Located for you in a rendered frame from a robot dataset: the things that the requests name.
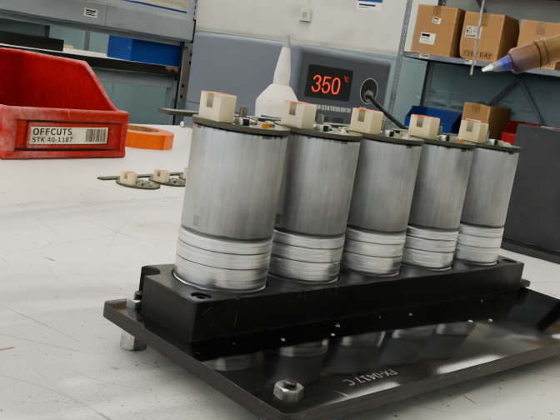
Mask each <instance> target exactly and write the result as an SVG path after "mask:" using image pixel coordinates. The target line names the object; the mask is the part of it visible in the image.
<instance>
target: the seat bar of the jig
mask: <svg viewBox="0 0 560 420"><path fill-rule="evenodd" d="M523 269H524V262H519V261H517V260H514V259H511V258H508V257H504V256H501V255H498V259H497V264H495V265H479V264H471V263H466V262H459V261H455V260H453V261H452V269H450V270H445V271H435V270H426V269H420V268H415V267H408V266H404V265H401V266H400V270H399V275H397V276H394V277H372V276H365V275H360V274H356V273H351V272H345V271H342V270H339V274H338V280H337V282H334V283H329V284H306V283H298V282H289V281H284V280H281V279H277V278H275V277H269V276H267V281H266V288H265V289H264V290H262V291H259V292H249V293H229V292H214V291H209V290H205V289H201V288H198V287H193V286H190V285H187V284H185V283H183V282H180V281H178V280H177V279H176V278H175V277H173V272H174V263H169V264H158V265H146V266H143V267H142V268H141V275H140V282H139V289H138V291H142V304H141V311H140V313H142V314H143V315H145V316H147V317H148V318H151V319H152V320H153V321H155V322H156V323H159V324H160V325H162V326H164V327H165V328H167V329H168V330H170V331H172V332H173V333H176V334H177V335H178V336H180V337H181V338H184V339H185V340H187V341H189V342H191V343H194V342H199V341H204V340H209V339H215V338H225V337H230V336H235V335H240V334H246V333H255V332H261V331H266V330H272V329H277V328H286V327H291V326H297V325H303V324H308V323H317V322H323V321H328V320H333V319H339V318H349V317H354V316H359V315H364V314H369V313H380V312H385V311H390V310H395V309H400V308H410V307H416V306H421V305H426V304H432V303H441V302H446V301H452V300H458V299H463V298H472V297H477V296H483V295H488V294H494V293H503V292H508V291H514V290H519V288H520V283H521V280H522V275H523Z"/></svg>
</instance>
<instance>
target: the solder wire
mask: <svg viewBox="0 0 560 420"><path fill-rule="evenodd" d="M484 3H485V0H482V6H481V11H480V16H479V21H478V26H477V36H476V41H475V46H474V51H473V56H472V66H471V71H470V75H473V68H474V63H475V57H476V53H477V48H478V39H479V33H480V28H481V23H482V18H483V9H484Z"/></svg>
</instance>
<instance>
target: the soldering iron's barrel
mask: <svg viewBox="0 0 560 420"><path fill-rule="evenodd" d="M507 55H509V56H510V58H511V60H512V70H511V71H512V72H513V73H523V72H526V71H529V70H532V69H534V68H543V67H546V66H547V65H548V64H551V63H556V62H559V61H560V34H558V35H555V36H552V37H547V38H544V39H542V40H540V39H538V40H535V41H533V42H531V43H528V44H525V45H522V46H519V47H515V48H511V49H510V51H509V52H508V53H507Z"/></svg>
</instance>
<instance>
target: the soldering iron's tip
mask: <svg viewBox="0 0 560 420"><path fill-rule="evenodd" d="M511 70H513V63H512V60H511V58H510V56H509V55H507V56H506V57H503V58H501V59H499V60H497V61H496V62H494V63H492V64H490V65H488V66H487V67H485V68H483V69H482V72H483V73H491V72H501V71H511Z"/></svg>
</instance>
